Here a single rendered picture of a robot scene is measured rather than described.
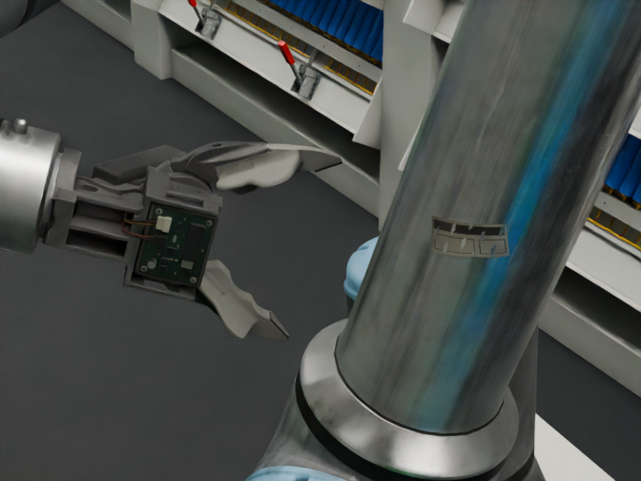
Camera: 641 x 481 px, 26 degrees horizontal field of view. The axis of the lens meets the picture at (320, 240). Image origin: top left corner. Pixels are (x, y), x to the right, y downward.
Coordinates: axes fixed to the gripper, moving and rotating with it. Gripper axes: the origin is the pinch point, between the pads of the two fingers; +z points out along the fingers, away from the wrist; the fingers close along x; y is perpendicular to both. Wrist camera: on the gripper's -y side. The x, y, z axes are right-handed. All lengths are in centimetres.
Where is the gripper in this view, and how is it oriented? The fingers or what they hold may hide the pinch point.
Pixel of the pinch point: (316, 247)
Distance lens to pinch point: 105.7
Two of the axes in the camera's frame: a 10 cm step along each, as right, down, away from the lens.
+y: 0.7, 3.7, -9.3
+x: 2.8, -9.0, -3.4
